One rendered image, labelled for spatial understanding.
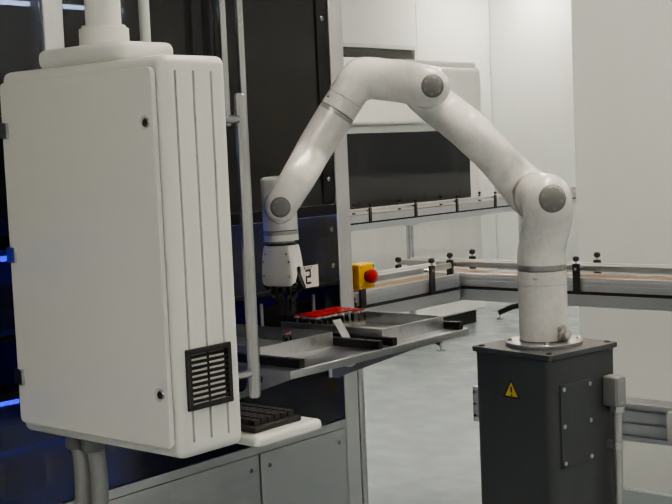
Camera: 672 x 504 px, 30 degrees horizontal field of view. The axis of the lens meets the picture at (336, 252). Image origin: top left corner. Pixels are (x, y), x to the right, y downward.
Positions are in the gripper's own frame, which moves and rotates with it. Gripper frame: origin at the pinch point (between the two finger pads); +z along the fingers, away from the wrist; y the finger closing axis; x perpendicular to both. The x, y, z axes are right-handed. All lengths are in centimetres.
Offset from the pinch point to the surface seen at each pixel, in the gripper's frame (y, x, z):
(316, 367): 19.5, -12.3, 11.8
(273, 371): 14.1, -20.8, 11.6
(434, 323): 15.1, 40.2, 9.2
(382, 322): -5.0, 43.9, 10.2
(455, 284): -31, 117, 9
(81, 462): -2, -63, 24
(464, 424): -138, 273, 97
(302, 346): 5.6, -1.1, 9.4
